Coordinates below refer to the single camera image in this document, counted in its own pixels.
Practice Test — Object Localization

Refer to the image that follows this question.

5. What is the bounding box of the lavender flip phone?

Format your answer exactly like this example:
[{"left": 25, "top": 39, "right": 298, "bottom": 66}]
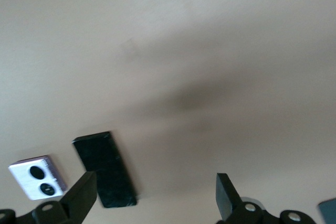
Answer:
[{"left": 7, "top": 155, "right": 68, "bottom": 201}]

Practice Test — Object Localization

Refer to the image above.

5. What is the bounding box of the long black phone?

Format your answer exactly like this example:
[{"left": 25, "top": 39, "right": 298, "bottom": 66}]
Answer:
[{"left": 71, "top": 131, "right": 138, "bottom": 208}]

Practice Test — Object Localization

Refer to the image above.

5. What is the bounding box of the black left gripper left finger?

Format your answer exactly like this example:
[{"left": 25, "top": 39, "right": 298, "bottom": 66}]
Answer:
[{"left": 31, "top": 172, "right": 98, "bottom": 224}]

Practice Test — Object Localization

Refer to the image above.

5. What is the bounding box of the black mouse pad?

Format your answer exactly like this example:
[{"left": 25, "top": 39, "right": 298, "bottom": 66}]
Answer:
[{"left": 317, "top": 198, "right": 336, "bottom": 224}]

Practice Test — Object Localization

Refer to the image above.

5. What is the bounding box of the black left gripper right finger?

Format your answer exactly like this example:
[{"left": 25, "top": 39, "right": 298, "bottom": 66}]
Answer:
[{"left": 215, "top": 173, "right": 275, "bottom": 224}]

